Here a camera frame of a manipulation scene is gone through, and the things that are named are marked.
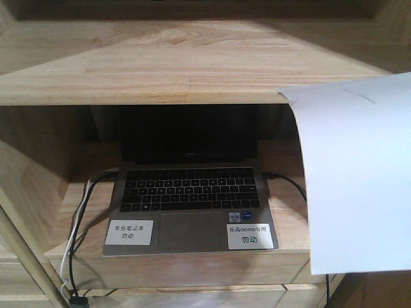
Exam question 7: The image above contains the black power adapter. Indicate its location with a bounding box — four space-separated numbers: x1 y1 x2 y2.
69 296 90 308

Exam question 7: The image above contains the white paper sheet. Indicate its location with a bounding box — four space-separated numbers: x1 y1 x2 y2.
279 73 410 275

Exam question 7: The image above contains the black laptop cable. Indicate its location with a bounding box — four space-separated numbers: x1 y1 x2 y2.
261 172 331 308
68 171 119 298

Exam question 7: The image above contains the black laptop cable left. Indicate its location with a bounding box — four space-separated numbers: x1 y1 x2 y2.
68 171 119 298

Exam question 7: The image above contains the silver Huawei laptop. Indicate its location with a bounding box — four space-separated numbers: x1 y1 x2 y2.
103 105 279 257

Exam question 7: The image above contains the wooden shelf unit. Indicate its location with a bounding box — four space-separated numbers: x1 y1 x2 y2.
1 1 410 307

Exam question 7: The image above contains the white cable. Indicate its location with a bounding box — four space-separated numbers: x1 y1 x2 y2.
60 166 119 304

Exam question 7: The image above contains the black laptop cable right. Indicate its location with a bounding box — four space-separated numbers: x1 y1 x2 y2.
261 172 331 308

